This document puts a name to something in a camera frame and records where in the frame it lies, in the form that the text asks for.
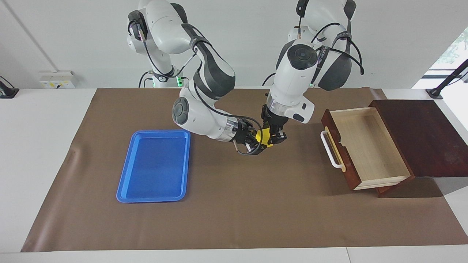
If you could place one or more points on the wooden drawer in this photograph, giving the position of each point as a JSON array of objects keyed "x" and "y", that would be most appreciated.
[{"x": 376, "y": 160}]

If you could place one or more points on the white wall socket box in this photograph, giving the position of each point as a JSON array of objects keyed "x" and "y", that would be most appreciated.
[{"x": 56, "y": 79}]

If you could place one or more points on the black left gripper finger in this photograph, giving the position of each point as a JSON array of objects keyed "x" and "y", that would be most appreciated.
[
  {"x": 273, "y": 138},
  {"x": 282, "y": 137}
]

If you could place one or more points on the yellow cube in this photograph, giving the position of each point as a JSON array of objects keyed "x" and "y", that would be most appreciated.
[{"x": 264, "y": 137}]

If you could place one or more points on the brown table mat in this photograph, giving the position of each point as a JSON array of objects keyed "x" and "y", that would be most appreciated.
[{"x": 256, "y": 190}]

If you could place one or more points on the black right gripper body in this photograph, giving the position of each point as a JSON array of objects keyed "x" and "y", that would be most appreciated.
[{"x": 244, "y": 133}]

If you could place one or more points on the blue plastic tray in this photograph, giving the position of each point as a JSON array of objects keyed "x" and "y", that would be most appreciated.
[{"x": 155, "y": 168}]

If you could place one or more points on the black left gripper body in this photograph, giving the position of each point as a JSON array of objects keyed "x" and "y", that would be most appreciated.
[{"x": 274, "y": 120}]

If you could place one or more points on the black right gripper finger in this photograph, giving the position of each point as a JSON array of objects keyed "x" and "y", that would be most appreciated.
[
  {"x": 255, "y": 133},
  {"x": 256, "y": 148}
]

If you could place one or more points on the black table clamp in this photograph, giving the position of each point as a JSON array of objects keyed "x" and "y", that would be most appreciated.
[{"x": 7, "y": 92}]

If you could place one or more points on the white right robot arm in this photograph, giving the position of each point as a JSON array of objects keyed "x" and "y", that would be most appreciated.
[{"x": 197, "y": 113}]

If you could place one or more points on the dark wooden drawer cabinet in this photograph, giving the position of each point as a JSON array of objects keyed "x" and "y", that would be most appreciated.
[{"x": 431, "y": 138}]

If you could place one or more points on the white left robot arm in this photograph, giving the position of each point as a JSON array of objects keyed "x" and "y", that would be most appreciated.
[{"x": 296, "y": 84}]

